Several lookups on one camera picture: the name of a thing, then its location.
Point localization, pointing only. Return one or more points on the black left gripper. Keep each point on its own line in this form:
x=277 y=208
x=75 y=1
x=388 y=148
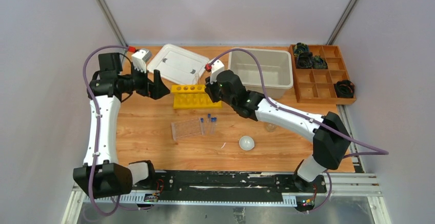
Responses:
x=144 y=84

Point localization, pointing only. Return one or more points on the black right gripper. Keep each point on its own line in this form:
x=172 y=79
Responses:
x=210 y=89

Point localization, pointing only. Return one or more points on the clear acrylic tube rack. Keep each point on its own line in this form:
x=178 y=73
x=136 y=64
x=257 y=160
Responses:
x=185 y=128

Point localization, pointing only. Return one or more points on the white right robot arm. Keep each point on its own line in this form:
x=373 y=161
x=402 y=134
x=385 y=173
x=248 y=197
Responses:
x=327 y=133

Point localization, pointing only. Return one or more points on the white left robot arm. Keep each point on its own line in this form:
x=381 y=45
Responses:
x=101 y=175

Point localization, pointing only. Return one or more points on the yellow test tube rack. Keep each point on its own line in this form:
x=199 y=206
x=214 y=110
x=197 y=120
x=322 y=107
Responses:
x=192 y=97

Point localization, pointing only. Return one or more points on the white plastic bin lid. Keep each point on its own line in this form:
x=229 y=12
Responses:
x=177 y=64

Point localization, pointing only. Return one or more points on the white plastic bin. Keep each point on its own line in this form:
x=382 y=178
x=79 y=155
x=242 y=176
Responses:
x=276 y=69

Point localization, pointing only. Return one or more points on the wooden compartment tray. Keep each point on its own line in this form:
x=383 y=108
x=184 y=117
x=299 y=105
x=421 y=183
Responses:
x=316 y=86

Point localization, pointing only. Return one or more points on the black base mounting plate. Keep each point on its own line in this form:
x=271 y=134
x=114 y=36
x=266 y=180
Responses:
x=227 y=186

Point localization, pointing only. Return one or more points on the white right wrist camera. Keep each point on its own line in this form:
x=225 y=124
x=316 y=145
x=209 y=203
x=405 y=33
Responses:
x=215 y=69

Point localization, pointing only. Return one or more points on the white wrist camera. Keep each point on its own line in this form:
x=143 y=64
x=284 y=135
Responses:
x=140 y=58
x=215 y=69

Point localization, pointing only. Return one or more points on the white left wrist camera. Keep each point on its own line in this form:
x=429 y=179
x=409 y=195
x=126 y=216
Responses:
x=140 y=58

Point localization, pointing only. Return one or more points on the dark green ring part top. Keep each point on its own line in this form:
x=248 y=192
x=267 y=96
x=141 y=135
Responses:
x=299 y=48

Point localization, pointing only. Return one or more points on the dark green ring part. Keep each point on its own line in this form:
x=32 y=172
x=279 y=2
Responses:
x=299 y=48
x=319 y=63

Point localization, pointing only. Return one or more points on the dark green ring part right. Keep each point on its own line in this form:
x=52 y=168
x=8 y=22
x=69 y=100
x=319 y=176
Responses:
x=319 y=63

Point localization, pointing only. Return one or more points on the black ring part on tray edge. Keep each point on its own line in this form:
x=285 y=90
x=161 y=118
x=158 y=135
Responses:
x=344 y=89

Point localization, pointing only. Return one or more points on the aluminium frame rail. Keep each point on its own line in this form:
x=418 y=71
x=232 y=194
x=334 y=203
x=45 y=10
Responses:
x=337 y=185

